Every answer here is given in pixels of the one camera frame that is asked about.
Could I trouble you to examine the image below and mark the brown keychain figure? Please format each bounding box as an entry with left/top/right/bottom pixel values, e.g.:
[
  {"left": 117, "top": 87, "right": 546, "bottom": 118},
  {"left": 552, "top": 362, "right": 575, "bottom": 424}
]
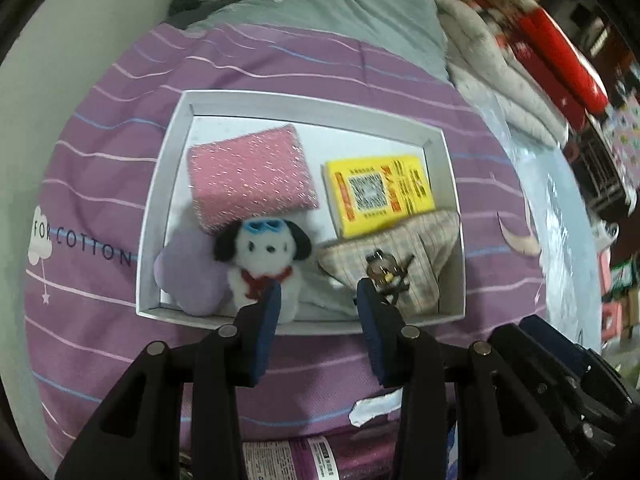
[{"left": 364, "top": 249, "right": 416, "bottom": 306}]

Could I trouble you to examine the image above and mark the red quilt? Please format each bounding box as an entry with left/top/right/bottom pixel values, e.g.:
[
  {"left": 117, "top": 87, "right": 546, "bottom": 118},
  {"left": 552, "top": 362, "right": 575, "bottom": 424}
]
[{"left": 455, "top": 0, "right": 610, "bottom": 131}]

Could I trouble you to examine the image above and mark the pink glitter sponge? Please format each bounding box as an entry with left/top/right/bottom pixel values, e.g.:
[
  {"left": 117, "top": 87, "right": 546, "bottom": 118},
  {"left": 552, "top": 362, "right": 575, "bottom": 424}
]
[{"left": 186, "top": 123, "right": 320, "bottom": 235}]

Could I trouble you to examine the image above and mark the beige plaid cloth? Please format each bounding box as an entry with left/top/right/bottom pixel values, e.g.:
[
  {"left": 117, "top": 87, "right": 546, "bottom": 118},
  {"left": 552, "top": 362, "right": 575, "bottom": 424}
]
[{"left": 317, "top": 210, "right": 461, "bottom": 317}]

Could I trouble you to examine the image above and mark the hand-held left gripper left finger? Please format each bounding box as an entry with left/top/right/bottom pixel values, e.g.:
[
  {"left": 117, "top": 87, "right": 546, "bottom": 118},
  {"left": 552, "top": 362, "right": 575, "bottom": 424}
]
[{"left": 55, "top": 285, "right": 283, "bottom": 480}]

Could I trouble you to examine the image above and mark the lavender plush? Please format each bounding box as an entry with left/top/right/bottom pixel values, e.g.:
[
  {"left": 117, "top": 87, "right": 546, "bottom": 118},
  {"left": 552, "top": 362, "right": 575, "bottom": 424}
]
[{"left": 153, "top": 225, "right": 231, "bottom": 317}]

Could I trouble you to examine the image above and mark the white cardboard box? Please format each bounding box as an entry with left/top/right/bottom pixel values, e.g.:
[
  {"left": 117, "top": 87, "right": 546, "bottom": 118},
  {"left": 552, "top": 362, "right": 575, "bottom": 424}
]
[{"left": 135, "top": 89, "right": 467, "bottom": 336}]

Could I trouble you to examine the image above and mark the yellow packet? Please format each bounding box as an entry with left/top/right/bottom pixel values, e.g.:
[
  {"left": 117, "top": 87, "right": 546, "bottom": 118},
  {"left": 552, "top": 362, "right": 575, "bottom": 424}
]
[{"left": 320, "top": 155, "right": 435, "bottom": 239}]

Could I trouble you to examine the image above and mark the white paper scrap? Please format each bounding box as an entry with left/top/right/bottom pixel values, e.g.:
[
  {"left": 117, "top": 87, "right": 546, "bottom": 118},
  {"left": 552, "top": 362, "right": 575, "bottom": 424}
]
[{"left": 350, "top": 394, "right": 403, "bottom": 427}]

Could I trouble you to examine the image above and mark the purple striped bedsheet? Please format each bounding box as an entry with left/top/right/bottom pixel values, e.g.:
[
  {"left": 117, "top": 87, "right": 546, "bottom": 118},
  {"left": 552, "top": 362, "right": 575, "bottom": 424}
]
[{"left": 24, "top": 22, "right": 561, "bottom": 480}]

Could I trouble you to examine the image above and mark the white quilt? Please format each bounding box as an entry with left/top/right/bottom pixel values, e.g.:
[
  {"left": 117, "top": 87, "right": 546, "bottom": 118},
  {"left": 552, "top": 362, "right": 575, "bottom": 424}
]
[{"left": 432, "top": 0, "right": 571, "bottom": 146}]

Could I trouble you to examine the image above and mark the clear plastic bag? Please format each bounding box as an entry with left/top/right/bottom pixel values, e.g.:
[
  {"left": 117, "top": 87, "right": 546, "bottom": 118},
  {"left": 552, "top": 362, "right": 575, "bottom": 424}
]
[{"left": 475, "top": 95, "right": 606, "bottom": 356}]

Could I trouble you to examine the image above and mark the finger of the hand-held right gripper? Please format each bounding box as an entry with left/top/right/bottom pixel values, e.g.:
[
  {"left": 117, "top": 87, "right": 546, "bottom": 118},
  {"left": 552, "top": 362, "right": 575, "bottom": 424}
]
[
  {"left": 517, "top": 316, "right": 591, "bottom": 376},
  {"left": 487, "top": 324, "right": 576, "bottom": 401}
]

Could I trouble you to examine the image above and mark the grey blanket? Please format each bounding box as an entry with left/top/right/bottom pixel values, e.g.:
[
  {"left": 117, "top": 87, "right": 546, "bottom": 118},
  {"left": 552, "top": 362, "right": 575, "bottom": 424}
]
[{"left": 165, "top": 0, "right": 451, "bottom": 83}]

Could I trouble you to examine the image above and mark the white plush dog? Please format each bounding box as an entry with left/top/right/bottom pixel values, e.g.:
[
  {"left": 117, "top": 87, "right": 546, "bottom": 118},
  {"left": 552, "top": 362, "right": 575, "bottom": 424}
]
[{"left": 214, "top": 218, "right": 313, "bottom": 323}]

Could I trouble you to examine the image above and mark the purple bottle with white label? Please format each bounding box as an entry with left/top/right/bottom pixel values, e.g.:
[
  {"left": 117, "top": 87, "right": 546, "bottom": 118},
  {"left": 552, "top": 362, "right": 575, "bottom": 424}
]
[{"left": 240, "top": 435, "right": 406, "bottom": 480}]

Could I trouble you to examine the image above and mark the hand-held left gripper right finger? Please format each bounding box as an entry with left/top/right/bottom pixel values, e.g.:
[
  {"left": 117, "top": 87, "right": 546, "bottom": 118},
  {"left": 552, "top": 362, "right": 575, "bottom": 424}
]
[{"left": 355, "top": 278, "right": 583, "bottom": 480}]

